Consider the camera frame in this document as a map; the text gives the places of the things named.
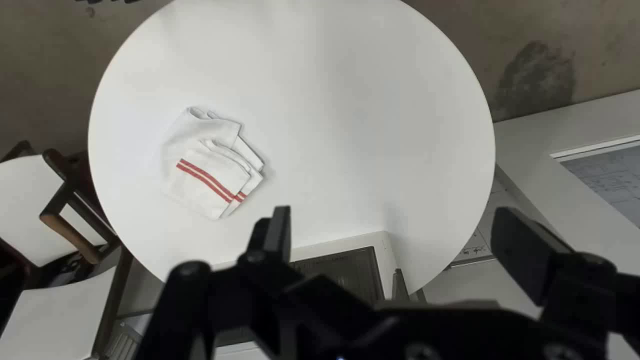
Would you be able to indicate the white door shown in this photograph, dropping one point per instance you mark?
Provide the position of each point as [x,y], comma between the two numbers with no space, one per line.
[532,172]

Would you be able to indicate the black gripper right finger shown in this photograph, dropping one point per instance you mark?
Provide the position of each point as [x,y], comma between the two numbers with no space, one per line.
[523,246]

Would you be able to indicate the red-striped white tea towel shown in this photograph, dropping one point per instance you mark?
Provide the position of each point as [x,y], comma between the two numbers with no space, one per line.
[206,160]

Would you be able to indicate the white three-tier cabinet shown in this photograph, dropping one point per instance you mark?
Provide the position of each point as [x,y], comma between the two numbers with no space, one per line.
[341,270]

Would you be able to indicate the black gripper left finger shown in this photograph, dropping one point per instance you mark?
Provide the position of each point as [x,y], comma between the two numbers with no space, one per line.
[278,233]

